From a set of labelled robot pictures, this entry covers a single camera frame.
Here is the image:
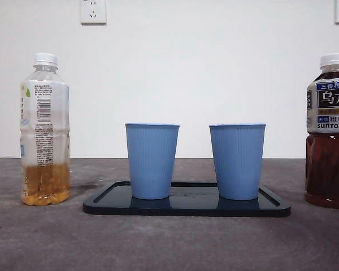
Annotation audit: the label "dark blue rectangular tray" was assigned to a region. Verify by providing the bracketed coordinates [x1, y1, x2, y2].
[82, 181, 292, 218]

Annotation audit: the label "clear bottle with yellow drink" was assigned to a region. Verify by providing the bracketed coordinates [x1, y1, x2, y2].
[19, 53, 71, 206]

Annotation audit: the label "Suntory oolong tea bottle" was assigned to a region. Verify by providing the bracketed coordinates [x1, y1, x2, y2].
[304, 53, 339, 209]

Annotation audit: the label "blue ribbed cup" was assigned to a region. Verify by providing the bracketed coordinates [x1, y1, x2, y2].
[124, 123, 181, 200]
[208, 123, 267, 201]

